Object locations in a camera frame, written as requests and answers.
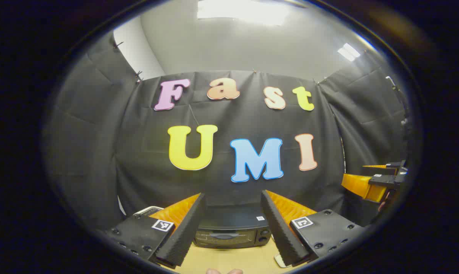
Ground black electric oven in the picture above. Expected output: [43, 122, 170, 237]
[193, 204, 273, 249]

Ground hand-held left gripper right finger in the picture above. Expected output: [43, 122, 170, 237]
[260, 190, 364, 268]

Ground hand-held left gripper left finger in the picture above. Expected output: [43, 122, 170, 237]
[107, 192, 208, 268]

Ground black backdrop cloth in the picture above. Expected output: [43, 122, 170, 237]
[43, 32, 409, 233]

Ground white toaster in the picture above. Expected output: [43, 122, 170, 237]
[134, 206, 164, 217]

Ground small ceiling light panel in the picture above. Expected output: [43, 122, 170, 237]
[337, 43, 361, 62]

